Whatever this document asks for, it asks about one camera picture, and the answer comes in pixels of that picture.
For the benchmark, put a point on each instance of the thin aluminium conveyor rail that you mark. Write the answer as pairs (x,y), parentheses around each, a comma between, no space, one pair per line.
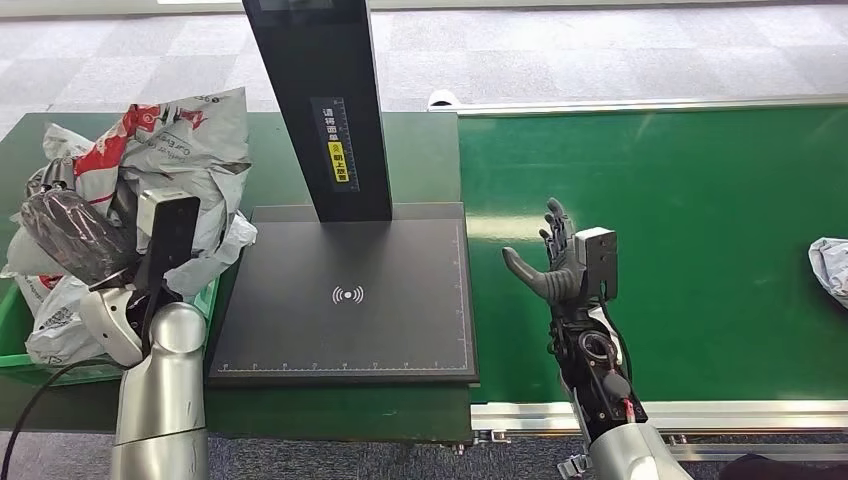
(629,104)

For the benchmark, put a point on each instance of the wide aluminium conveyor rail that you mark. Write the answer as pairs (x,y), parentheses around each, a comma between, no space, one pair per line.
(729,416)

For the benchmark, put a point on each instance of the black inbound scanner machine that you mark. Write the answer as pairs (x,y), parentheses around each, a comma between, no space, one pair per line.
(344,331)

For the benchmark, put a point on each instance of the crumpled grey package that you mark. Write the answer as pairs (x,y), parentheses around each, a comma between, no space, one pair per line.
(831,268)

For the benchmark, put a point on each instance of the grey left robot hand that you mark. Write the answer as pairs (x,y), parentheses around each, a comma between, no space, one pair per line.
(73,232)

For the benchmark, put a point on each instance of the grey blue soft package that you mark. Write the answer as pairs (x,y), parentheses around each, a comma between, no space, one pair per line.
(192,152)

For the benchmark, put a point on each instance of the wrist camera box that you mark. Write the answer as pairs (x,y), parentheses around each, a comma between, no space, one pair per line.
(596,262)
(172,225)

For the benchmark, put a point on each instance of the green plastic crate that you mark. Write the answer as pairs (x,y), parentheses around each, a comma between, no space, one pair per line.
(10,361)

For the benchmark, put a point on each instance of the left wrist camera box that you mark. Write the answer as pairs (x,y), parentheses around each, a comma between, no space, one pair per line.
(172,225)

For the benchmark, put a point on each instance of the black yellow ruler label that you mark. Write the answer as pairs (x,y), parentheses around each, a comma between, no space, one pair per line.
(336,146)

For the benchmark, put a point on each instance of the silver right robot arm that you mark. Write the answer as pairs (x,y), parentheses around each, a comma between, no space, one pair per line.
(596,391)

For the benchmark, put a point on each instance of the green conveyor belt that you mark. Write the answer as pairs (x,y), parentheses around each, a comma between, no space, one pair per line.
(696,185)

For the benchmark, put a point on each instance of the large grey plastic mailer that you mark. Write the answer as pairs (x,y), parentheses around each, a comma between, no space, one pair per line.
(60,338)

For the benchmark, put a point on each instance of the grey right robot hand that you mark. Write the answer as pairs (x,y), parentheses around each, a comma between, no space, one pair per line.
(562,278)

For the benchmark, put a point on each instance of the white conveyor end cap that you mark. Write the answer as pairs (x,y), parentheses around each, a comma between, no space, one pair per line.
(444,98)

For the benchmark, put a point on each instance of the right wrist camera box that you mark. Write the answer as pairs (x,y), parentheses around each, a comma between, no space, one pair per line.
(596,262)

